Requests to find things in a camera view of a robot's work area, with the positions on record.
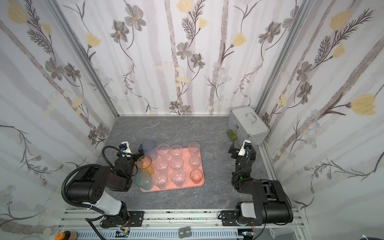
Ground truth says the blue translucent cup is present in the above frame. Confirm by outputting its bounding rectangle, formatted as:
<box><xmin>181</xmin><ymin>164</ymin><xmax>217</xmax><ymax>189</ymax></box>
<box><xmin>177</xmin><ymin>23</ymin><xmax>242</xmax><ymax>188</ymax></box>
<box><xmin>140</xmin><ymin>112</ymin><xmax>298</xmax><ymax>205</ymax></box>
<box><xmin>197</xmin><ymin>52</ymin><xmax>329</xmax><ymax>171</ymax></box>
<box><xmin>141</xmin><ymin>140</ymin><xmax>158</xmax><ymax>161</ymax></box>

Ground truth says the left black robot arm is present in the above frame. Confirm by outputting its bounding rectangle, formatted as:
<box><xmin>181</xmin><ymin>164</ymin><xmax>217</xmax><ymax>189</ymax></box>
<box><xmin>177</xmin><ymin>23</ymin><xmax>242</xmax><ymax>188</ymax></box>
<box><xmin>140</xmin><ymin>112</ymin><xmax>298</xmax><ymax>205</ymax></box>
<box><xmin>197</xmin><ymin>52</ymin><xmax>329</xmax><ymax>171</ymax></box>
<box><xmin>61</xmin><ymin>142</ymin><xmax>145</xmax><ymax>229</ymax></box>

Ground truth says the silver aluminium case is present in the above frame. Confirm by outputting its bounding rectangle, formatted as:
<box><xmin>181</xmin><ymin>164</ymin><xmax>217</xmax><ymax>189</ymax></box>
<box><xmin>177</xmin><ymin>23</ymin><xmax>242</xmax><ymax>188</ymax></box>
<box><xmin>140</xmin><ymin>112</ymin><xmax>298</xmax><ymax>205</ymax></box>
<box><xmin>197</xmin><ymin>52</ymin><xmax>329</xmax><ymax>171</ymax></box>
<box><xmin>228</xmin><ymin>107</ymin><xmax>270</xmax><ymax>146</ymax></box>

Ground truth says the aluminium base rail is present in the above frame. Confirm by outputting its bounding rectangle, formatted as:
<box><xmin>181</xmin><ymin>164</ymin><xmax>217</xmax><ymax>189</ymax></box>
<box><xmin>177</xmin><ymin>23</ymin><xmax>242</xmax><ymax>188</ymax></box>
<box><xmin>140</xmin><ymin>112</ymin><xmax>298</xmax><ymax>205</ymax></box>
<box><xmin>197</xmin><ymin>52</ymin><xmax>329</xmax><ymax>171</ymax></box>
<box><xmin>56</xmin><ymin>208</ymin><xmax>307</xmax><ymax>233</ymax></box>

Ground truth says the amber translucent cup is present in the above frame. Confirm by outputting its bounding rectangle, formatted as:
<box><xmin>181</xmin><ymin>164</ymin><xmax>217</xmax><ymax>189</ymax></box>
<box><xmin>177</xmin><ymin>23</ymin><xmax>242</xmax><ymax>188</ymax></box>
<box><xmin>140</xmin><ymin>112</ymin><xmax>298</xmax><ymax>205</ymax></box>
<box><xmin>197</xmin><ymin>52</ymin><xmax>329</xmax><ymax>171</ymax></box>
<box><xmin>136</xmin><ymin>156</ymin><xmax>155</xmax><ymax>176</ymax></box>

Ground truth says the green small box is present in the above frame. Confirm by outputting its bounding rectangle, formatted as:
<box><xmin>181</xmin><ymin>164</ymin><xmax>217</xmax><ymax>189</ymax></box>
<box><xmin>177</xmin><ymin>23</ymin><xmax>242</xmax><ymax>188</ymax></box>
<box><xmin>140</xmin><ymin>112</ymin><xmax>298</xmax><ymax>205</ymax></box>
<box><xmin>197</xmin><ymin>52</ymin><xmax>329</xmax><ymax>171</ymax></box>
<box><xmin>227</xmin><ymin>130</ymin><xmax>238</xmax><ymax>142</ymax></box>

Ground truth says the orange capped bottle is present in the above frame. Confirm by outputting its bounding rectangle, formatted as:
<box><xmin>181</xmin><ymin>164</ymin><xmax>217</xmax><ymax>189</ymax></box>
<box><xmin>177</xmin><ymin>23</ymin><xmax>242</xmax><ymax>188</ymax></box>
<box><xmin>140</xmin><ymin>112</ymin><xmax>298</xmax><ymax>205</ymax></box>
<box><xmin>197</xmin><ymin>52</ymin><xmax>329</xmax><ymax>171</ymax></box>
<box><xmin>55</xmin><ymin>231</ymin><xmax>78</xmax><ymax>240</ymax></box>

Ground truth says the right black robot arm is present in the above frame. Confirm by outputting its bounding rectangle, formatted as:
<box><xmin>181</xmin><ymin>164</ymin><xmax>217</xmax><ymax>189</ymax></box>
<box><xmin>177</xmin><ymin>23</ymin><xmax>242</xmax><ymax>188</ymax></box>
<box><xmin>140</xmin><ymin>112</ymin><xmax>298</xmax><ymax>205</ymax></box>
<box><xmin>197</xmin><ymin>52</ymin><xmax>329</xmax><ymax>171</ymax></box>
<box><xmin>218</xmin><ymin>141</ymin><xmax>294</xmax><ymax>227</ymax></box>

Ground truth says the white cable duct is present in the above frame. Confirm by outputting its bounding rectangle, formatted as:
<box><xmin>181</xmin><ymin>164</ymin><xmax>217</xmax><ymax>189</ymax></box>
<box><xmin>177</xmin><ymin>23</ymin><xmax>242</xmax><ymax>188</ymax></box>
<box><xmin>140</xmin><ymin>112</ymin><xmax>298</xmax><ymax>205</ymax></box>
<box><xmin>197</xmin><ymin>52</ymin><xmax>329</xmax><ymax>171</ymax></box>
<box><xmin>73</xmin><ymin>229</ymin><xmax>244</xmax><ymax>240</ymax></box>

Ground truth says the pink translucent cup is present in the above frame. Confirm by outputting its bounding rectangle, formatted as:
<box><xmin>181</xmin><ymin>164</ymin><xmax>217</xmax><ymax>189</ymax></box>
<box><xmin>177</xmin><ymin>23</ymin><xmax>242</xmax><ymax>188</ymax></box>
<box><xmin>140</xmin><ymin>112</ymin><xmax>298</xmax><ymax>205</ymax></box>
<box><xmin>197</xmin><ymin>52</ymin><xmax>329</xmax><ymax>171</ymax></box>
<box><xmin>190</xmin><ymin>169</ymin><xmax>204</xmax><ymax>184</ymax></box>

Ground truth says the teal textured cup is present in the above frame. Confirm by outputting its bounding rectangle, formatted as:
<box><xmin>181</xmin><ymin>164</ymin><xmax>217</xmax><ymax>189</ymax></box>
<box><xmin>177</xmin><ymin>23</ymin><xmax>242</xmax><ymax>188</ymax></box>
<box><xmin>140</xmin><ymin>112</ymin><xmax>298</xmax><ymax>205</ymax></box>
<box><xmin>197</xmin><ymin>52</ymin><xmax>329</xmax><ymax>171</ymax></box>
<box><xmin>136</xmin><ymin>172</ymin><xmax>153</xmax><ymax>191</ymax></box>

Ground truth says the pink rectangular tray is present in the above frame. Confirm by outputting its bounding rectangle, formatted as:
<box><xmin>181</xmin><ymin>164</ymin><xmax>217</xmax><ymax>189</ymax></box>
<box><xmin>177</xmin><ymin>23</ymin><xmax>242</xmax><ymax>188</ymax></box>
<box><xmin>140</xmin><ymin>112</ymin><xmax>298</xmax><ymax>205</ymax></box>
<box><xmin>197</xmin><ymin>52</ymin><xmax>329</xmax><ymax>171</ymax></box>
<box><xmin>140</xmin><ymin>148</ymin><xmax>205</xmax><ymax>193</ymax></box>

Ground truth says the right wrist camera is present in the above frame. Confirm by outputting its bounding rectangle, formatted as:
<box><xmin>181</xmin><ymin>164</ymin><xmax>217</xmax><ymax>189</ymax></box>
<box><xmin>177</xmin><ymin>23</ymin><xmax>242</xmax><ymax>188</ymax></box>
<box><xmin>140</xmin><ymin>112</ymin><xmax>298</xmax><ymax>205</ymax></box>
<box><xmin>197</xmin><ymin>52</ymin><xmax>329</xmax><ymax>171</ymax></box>
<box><xmin>238</xmin><ymin>140</ymin><xmax>253</xmax><ymax>157</ymax></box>

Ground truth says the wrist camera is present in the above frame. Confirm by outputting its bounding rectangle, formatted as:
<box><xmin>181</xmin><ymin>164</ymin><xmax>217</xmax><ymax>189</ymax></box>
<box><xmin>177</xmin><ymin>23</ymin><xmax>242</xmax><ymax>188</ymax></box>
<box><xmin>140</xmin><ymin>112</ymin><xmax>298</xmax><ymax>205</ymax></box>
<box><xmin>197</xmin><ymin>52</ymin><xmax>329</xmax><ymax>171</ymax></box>
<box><xmin>119</xmin><ymin>141</ymin><xmax>132</xmax><ymax>156</ymax></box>
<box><xmin>238</xmin><ymin>140</ymin><xmax>253</xmax><ymax>157</ymax></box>

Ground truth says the clear faceted glass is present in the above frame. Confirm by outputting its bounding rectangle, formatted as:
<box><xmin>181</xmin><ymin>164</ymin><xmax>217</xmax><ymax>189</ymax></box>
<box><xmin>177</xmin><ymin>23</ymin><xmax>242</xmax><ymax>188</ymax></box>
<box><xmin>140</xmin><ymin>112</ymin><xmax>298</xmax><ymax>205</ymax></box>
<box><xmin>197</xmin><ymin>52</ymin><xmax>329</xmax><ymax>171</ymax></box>
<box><xmin>157</xmin><ymin>144</ymin><xmax>170</xmax><ymax>160</ymax></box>
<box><xmin>154</xmin><ymin>158</ymin><xmax>169</xmax><ymax>173</ymax></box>
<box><xmin>170</xmin><ymin>158</ymin><xmax>184</xmax><ymax>170</ymax></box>
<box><xmin>170</xmin><ymin>145</ymin><xmax>184</xmax><ymax>159</ymax></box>

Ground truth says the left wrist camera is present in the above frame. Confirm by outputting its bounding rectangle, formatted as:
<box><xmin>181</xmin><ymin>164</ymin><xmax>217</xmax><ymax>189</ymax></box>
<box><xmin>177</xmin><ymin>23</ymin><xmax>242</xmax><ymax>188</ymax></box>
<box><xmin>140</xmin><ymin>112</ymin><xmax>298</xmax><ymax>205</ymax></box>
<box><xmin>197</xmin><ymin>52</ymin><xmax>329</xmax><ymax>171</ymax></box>
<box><xmin>119</xmin><ymin>141</ymin><xmax>132</xmax><ymax>156</ymax></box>

